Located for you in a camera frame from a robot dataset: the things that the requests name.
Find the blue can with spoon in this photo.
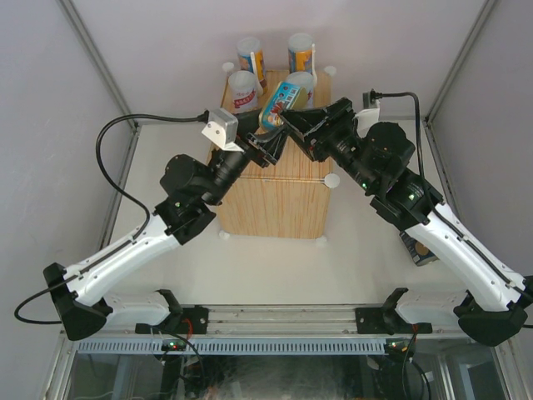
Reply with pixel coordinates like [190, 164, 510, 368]
[237, 37, 267, 96]

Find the white red label can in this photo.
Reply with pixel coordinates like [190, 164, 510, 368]
[228, 70, 258, 113]
[286, 72, 314, 108]

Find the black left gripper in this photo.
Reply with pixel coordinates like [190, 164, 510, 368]
[199, 106, 290, 207]

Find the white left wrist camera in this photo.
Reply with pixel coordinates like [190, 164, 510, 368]
[202, 108, 244, 153]

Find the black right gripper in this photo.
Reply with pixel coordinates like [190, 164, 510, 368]
[281, 97, 379, 193]

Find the grey slotted cable duct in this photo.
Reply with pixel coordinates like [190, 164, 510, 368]
[75, 337, 386, 356]

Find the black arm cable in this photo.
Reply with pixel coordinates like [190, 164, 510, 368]
[370, 91, 434, 209]
[13, 112, 209, 325]

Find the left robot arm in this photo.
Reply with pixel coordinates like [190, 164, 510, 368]
[43, 108, 288, 341]

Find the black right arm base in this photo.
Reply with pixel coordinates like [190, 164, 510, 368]
[355, 287, 433, 335]

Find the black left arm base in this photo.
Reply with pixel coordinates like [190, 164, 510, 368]
[135, 289, 209, 336]

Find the gold rectangular tin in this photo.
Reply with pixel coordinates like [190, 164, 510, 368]
[259, 81, 308, 131]

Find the aluminium mounting rail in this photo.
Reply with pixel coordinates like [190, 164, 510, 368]
[62, 303, 463, 334]

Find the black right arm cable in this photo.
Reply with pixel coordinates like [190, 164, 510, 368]
[370, 91, 434, 209]

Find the blue rectangular tin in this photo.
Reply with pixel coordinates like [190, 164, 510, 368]
[399, 232, 438, 267]

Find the blue yellow can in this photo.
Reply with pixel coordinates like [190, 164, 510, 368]
[287, 32, 318, 88]

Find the wooden cabinet box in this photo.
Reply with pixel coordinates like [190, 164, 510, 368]
[206, 62, 341, 248]

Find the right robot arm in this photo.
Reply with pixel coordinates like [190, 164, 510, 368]
[279, 97, 532, 347]

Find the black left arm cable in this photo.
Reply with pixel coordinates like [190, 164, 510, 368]
[13, 112, 209, 325]

